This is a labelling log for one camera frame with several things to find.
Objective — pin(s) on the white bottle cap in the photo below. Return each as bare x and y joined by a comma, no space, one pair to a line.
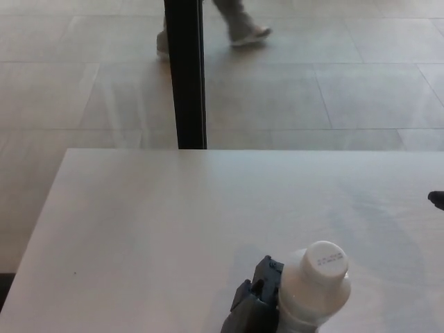
324,260

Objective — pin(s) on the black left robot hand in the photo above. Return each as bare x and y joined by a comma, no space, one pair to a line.
256,308

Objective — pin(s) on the grey trouser leg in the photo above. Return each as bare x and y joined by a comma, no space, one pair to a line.
237,17

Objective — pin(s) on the white plastic bottle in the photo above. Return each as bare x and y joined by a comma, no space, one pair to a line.
312,298

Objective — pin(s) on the light grey sneaker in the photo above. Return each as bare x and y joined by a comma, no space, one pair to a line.
251,36
162,45

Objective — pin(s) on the black vertical window post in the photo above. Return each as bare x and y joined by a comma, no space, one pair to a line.
186,69

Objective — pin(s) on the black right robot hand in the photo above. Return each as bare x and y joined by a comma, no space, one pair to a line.
437,199

